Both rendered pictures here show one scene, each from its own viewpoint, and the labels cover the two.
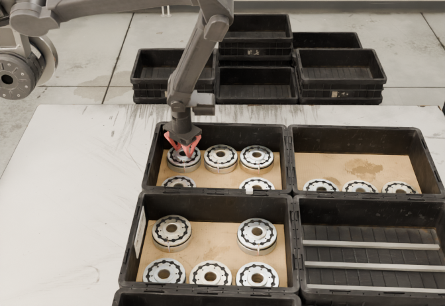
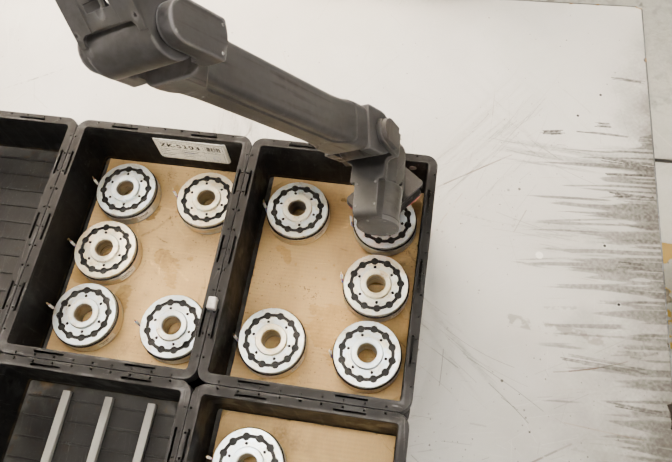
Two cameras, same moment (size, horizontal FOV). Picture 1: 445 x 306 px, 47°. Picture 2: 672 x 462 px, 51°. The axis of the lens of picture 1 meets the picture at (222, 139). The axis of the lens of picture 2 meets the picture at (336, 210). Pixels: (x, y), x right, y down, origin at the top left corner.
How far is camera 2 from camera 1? 1.27 m
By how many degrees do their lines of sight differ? 61
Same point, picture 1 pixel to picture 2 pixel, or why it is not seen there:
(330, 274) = (83, 440)
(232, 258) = (150, 289)
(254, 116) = (626, 414)
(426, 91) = not seen: outside the picture
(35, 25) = not seen: outside the picture
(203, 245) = (185, 250)
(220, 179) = (330, 287)
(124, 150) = (503, 154)
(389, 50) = not seen: outside the picture
